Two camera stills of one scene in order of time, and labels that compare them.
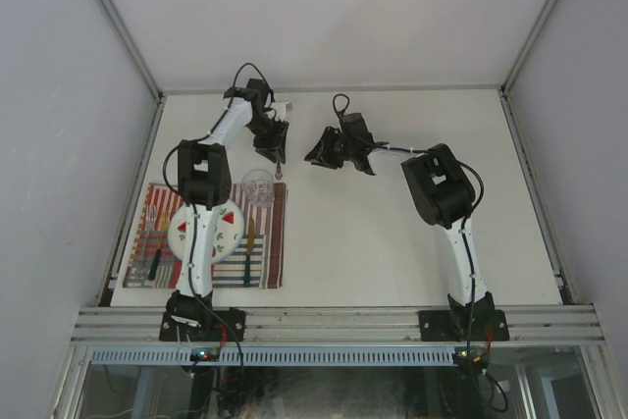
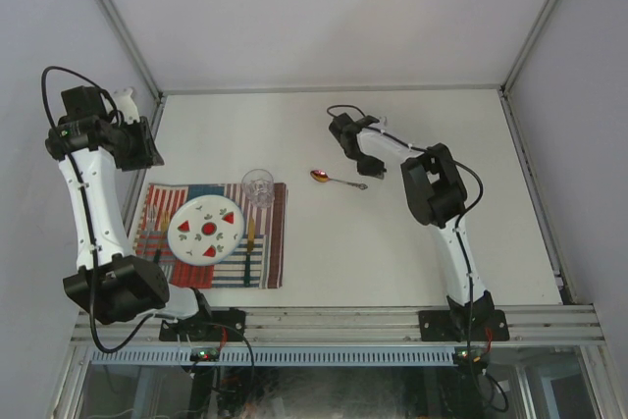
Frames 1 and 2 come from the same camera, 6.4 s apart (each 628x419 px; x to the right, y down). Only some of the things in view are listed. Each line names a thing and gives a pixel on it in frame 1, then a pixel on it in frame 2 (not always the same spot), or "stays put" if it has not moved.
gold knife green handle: (250, 245) stays put
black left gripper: (274, 147) → (147, 154)
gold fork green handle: (164, 225) stays put
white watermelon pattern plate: (228, 232) stays put
